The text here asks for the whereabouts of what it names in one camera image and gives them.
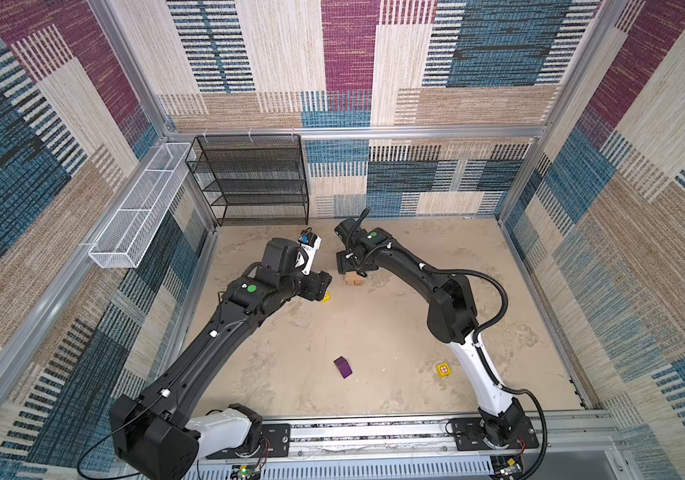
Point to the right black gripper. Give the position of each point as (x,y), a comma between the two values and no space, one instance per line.
(343,264)

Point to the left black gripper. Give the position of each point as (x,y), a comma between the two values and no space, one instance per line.
(316,284)

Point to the wood block pair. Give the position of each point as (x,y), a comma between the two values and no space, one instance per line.
(353,280)

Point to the purple block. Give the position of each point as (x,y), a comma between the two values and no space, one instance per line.
(343,366)

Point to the yellow cube red mark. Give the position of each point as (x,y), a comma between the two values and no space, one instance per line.
(443,370)

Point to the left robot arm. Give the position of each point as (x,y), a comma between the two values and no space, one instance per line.
(156,432)

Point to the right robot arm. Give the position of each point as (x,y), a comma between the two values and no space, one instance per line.
(452,319)

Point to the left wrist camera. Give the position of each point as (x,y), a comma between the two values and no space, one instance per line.
(309,243)

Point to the black wire shelf rack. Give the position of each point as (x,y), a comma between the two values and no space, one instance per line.
(252,179)

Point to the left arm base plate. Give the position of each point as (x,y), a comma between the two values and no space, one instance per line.
(274,435)

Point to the aluminium front rail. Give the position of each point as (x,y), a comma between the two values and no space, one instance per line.
(573,445)

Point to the white mesh wall basket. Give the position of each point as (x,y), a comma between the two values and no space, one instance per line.
(125,240)

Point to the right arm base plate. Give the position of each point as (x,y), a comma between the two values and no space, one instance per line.
(478,433)

